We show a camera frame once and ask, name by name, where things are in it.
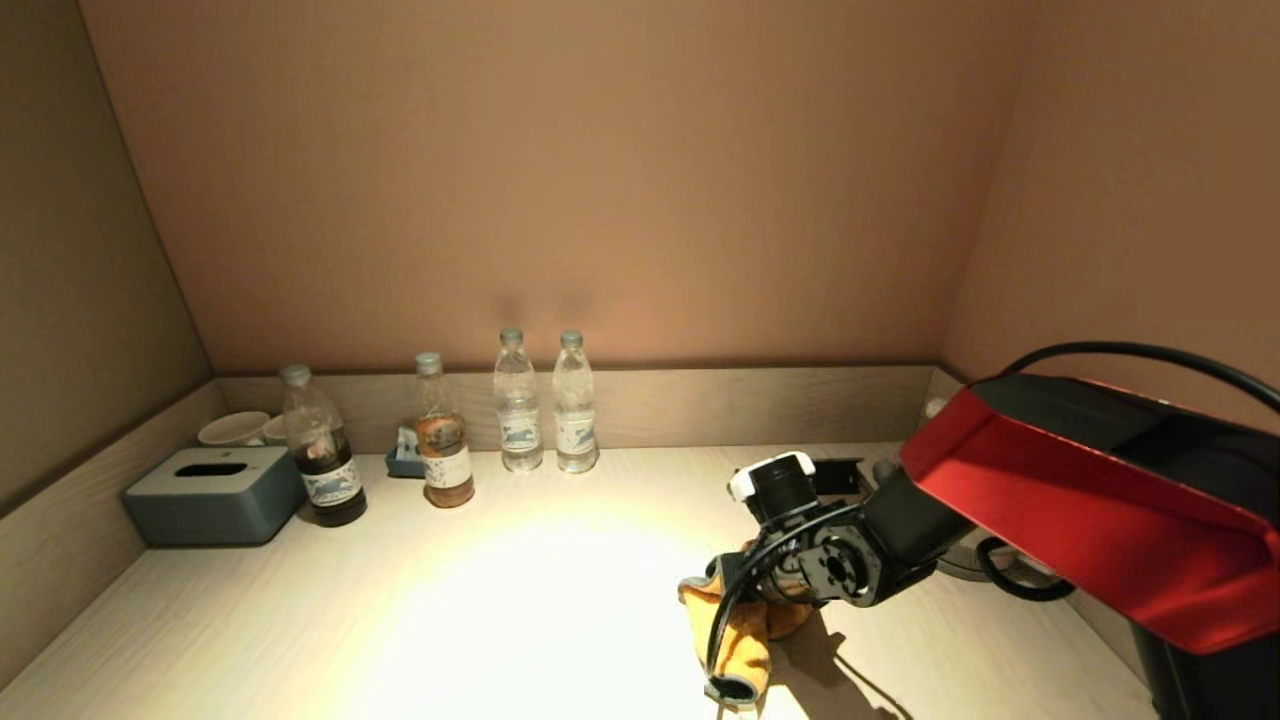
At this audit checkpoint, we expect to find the orange microfibre cloth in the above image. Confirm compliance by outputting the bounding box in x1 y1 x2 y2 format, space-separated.
678 543 817 707

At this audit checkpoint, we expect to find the recessed black power socket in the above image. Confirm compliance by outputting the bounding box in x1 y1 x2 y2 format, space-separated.
812 458 867 498

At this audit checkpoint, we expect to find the grey kettle base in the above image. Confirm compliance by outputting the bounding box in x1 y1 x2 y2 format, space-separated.
938 545 1063 584

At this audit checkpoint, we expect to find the clear water bottle blue label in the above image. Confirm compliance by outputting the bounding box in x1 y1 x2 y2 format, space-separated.
551 330 598 474
492 327 543 473

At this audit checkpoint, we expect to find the plastic bottle amber liquid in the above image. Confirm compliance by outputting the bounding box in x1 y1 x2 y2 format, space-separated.
413 351 475 509

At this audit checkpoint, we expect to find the plastic bottle dark liquid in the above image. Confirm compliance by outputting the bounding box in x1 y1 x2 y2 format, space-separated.
279 364 367 528

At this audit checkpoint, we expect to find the blue-grey tissue box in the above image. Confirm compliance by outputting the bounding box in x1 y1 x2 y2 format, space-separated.
122 446 306 547

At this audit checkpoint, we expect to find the thin black cable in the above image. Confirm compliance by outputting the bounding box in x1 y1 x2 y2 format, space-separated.
704 503 863 683
1000 341 1280 413

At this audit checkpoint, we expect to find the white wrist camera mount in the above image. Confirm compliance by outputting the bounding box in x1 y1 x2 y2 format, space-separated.
727 451 823 528

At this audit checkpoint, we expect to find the black corrugated cable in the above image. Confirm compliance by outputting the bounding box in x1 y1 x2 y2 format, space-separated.
977 536 1077 604

